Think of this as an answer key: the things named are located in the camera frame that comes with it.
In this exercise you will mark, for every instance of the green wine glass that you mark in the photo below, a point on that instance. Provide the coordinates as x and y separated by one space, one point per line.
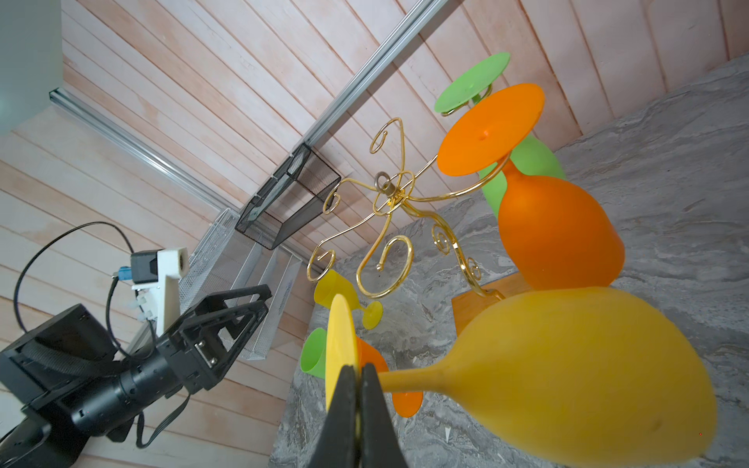
313 357
531 157

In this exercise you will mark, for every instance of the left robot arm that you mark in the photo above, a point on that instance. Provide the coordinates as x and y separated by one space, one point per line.
72 389

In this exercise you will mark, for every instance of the yellow wine glass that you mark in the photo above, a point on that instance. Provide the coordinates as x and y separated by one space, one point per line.
332 284
590 377

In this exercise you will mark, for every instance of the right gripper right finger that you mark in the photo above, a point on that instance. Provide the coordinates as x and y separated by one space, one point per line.
379 447

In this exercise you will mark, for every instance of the orange wine glass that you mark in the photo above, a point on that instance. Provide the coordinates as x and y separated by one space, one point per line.
557 234
405 404

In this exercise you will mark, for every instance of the white mesh shelf organizer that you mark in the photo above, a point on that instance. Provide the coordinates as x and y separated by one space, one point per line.
225 260

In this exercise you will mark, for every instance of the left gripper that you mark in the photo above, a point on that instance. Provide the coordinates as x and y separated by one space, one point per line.
201 347

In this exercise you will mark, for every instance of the black mesh wall basket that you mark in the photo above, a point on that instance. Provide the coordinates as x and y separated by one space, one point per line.
289 200

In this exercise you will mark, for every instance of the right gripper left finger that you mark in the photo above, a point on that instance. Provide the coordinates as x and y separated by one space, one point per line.
337 444

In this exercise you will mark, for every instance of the orange wooden rack base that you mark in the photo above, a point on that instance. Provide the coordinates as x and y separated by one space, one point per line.
469 305

